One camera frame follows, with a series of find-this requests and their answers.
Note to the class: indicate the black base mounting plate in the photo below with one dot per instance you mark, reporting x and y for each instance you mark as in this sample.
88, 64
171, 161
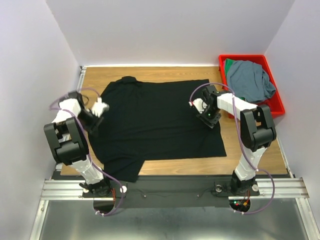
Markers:
183, 191

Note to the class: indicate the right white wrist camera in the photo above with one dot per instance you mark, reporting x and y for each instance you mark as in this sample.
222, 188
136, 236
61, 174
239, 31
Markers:
198, 104

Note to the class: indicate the front aluminium extrusion rail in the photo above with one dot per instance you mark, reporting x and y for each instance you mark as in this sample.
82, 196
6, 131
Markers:
285, 188

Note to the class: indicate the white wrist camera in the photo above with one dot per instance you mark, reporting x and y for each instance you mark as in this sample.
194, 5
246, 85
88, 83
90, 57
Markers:
99, 108
198, 104

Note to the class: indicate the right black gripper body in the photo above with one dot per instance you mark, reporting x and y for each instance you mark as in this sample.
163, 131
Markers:
210, 116

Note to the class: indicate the black t shirt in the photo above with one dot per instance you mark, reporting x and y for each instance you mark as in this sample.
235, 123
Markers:
151, 121

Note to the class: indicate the green t shirt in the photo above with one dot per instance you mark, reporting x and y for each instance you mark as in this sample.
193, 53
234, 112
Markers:
227, 63

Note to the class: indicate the grey blue t shirt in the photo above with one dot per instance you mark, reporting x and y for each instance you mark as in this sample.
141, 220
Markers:
250, 81

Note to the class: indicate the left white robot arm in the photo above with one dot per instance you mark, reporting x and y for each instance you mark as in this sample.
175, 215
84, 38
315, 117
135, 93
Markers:
66, 138

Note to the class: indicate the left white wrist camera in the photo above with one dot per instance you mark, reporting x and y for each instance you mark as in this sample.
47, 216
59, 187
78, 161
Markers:
99, 108

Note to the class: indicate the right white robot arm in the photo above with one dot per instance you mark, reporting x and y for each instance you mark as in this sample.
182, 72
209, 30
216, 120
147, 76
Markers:
254, 125

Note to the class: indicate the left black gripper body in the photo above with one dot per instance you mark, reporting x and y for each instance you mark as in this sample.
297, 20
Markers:
88, 119

